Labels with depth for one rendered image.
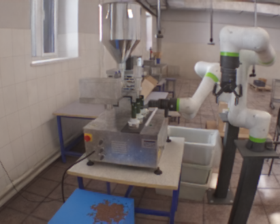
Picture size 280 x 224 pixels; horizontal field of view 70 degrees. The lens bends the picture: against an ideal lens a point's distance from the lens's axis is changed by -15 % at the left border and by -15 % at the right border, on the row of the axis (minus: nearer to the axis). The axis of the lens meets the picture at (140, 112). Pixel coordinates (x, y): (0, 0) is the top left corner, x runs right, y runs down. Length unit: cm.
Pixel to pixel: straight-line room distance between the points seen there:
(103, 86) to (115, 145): 37
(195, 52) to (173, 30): 156
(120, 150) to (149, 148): 19
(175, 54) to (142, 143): 1040
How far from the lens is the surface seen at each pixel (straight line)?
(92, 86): 144
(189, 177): 236
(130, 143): 144
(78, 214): 143
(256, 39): 101
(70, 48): 393
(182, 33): 1170
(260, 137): 151
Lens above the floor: 153
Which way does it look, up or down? 16 degrees down
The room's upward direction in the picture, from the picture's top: straight up
